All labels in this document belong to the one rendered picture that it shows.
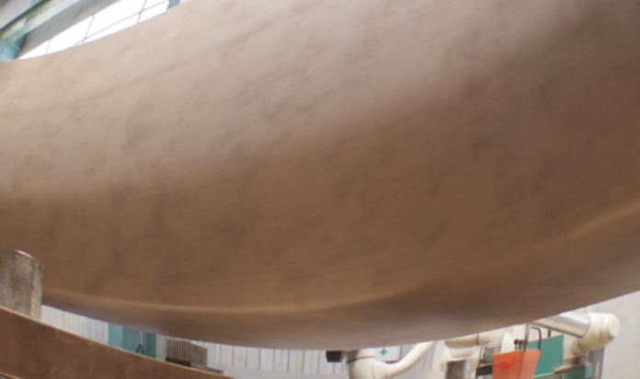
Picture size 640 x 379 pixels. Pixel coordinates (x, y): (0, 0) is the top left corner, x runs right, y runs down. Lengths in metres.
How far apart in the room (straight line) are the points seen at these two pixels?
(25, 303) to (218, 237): 0.64
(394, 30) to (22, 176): 1.36
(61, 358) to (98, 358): 0.07
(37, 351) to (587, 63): 0.83
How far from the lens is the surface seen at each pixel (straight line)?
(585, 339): 2.43
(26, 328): 0.76
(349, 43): 1.20
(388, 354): 8.51
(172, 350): 2.15
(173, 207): 1.41
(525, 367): 1.93
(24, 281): 0.79
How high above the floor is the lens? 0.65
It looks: 22 degrees up
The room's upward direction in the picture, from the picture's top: 4 degrees clockwise
